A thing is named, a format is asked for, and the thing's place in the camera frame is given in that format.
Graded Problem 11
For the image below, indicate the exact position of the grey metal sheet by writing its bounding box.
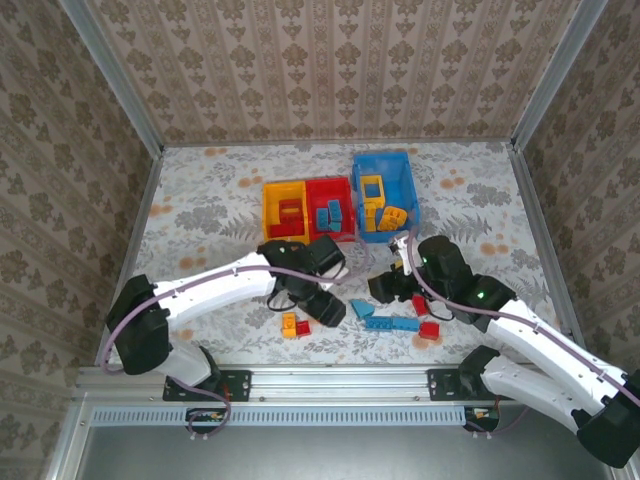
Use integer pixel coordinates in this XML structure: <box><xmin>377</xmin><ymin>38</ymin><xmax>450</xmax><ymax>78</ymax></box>
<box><xmin>74</xmin><ymin>403</ymin><xmax>619</xmax><ymax>480</ymax></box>

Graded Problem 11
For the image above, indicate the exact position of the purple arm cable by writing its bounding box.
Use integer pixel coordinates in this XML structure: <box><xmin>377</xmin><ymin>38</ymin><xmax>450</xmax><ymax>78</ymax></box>
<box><xmin>397</xmin><ymin>224</ymin><xmax>640</xmax><ymax>441</ymax></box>
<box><xmin>101</xmin><ymin>237</ymin><xmax>372</xmax><ymax>442</ymax></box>

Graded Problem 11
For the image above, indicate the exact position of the black cable connector box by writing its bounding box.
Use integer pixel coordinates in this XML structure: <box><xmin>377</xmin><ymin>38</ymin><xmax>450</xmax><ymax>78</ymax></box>
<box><xmin>462</xmin><ymin>404</ymin><xmax>501</xmax><ymax>432</ymax></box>
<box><xmin>185</xmin><ymin>407</ymin><xmax>226</xmax><ymax>434</ymax></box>

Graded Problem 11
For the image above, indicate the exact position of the blue plastic bin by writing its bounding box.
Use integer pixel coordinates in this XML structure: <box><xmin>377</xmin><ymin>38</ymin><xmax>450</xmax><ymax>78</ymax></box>
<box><xmin>351</xmin><ymin>149</ymin><xmax>423</xmax><ymax>245</ymax></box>

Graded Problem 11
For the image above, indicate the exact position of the floral table cover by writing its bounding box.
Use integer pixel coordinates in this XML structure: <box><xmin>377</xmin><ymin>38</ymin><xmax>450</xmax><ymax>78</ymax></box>
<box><xmin>107</xmin><ymin>142</ymin><xmax>581</xmax><ymax>366</ymax></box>

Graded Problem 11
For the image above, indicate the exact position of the aluminium back rail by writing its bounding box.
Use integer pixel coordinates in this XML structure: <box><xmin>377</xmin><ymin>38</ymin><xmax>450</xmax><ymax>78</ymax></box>
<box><xmin>160</xmin><ymin>135</ymin><xmax>516</xmax><ymax>149</ymax></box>

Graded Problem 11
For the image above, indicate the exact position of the red lego window frame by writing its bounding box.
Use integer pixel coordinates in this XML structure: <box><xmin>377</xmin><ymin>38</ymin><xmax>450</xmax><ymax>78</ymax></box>
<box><xmin>278</xmin><ymin>198</ymin><xmax>304</xmax><ymax>224</ymax></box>

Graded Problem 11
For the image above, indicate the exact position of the yellow lego window frame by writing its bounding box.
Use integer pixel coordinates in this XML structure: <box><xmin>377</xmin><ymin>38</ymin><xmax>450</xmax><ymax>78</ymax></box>
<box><xmin>359</xmin><ymin>174</ymin><xmax>388</xmax><ymax>209</ymax></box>

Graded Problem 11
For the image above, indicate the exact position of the aluminium frame post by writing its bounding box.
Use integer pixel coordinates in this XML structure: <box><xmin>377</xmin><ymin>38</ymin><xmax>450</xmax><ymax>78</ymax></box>
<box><xmin>510</xmin><ymin>0</ymin><xmax>610</xmax><ymax>151</ymax></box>
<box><xmin>57</xmin><ymin>0</ymin><xmax>166</xmax><ymax>156</ymax></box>

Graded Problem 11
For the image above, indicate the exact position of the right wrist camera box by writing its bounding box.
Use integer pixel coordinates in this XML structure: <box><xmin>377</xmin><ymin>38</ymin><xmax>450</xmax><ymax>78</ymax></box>
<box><xmin>388</xmin><ymin>235</ymin><xmax>414</xmax><ymax>276</ymax></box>

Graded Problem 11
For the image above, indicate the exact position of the yellow plastic bin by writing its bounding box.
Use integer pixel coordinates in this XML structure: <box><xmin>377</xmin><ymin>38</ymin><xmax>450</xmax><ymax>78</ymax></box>
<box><xmin>262</xmin><ymin>180</ymin><xmax>309</xmax><ymax>242</ymax></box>

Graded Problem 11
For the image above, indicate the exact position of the aluminium side rail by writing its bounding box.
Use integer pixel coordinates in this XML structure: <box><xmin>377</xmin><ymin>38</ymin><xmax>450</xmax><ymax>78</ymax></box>
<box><xmin>509</xmin><ymin>142</ymin><xmax>594</xmax><ymax>364</ymax></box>
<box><xmin>94</xmin><ymin>147</ymin><xmax>166</xmax><ymax>366</ymax></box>

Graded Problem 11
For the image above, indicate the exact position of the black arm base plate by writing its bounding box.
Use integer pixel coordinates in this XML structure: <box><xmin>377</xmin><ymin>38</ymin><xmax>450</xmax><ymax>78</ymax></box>
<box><xmin>427</xmin><ymin>368</ymin><xmax>521</xmax><ymax>402</ymax></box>
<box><xmin>163</xmin><ymin>369</ymin><xmax>251</xmax><ymax>403</ymax></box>

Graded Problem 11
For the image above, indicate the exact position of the white slotted cable duct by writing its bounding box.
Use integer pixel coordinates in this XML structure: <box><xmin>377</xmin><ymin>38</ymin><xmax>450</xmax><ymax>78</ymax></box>
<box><xmin>91</xmin><ymin>405</ymin><xmax>471</xmax><ymax>427</ymax></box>

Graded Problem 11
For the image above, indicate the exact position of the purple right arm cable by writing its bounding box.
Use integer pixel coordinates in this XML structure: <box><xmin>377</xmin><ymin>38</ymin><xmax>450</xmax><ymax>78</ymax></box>
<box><xmin>397</xmin><ymin>224</ymin><xmax>640</xmax><ymax>441</ymax></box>

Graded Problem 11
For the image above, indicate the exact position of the aluminium front rail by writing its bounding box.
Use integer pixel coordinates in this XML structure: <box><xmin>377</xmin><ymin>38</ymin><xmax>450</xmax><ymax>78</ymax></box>
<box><xmin>74</xmin><ymin>363</ymin><xmax>619</xmax><ymax>402</ymax></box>

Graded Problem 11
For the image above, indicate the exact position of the red plastic bin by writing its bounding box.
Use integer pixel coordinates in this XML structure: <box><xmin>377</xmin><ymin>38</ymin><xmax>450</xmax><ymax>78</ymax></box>
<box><xmin>304</xmin><ymin>175</ymin><xmax>357</xmax><ymax>244</ymax></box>

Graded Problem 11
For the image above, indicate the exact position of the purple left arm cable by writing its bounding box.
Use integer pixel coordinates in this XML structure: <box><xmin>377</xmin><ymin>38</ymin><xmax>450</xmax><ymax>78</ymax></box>
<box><xmin>101</xmin><ymin>237</ymin><xmax>372</xmax><ymax>442</ymax></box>

